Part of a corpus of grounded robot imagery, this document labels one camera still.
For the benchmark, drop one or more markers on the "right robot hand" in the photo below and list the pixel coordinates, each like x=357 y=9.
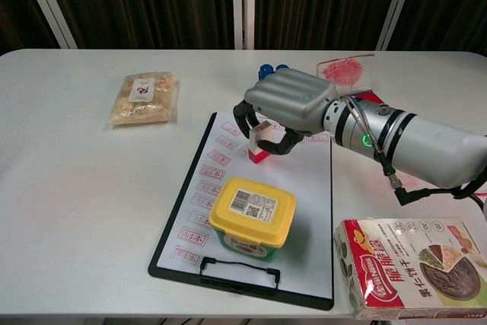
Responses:
x=293 y=96

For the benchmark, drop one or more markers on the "red rectangular stamp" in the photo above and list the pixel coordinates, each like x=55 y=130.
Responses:
x=256 y=155

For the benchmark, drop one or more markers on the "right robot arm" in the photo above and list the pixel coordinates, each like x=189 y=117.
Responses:
x=426 y=150

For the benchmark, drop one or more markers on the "black clipboard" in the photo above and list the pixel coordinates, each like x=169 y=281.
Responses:
x=179 y=203

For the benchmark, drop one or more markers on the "blue toy block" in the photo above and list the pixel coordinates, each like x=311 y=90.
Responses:
x=266 y=70

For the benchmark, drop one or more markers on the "red ink pad, clear lid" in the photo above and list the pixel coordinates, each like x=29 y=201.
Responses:
x=340 y=70

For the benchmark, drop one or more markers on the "yellow lidded container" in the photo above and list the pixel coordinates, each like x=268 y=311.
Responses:
x=251 y=207

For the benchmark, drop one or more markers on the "clear snack bag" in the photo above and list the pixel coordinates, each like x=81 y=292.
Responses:
x=142 y=104

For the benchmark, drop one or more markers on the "red biscuit box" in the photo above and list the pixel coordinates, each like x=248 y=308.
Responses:
x=411 y=271

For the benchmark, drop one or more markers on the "white frame post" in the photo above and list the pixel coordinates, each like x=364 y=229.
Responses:
x=397 y=1
x=243 y=1
x=47 y=1

